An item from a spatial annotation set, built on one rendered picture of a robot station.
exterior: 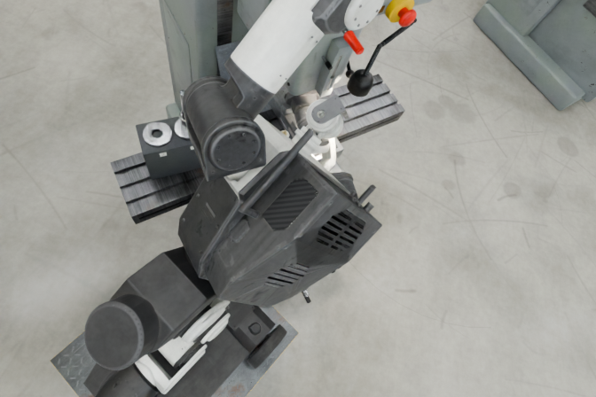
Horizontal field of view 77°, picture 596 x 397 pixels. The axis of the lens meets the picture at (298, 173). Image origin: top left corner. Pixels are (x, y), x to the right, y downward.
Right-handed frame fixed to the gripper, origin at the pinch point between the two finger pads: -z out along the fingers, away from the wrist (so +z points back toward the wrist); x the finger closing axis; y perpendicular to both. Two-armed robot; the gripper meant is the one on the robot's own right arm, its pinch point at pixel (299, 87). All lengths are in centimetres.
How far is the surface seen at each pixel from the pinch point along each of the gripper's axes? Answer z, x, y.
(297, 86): 10.4, 6.1, -14.3
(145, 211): 27, 57, 27
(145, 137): 10, 53, 7
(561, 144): -15, -262, 123
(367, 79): 17.1, -11.4, -24.1
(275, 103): -9.2, 3.8, 21.3
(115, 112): -85, 83, 124
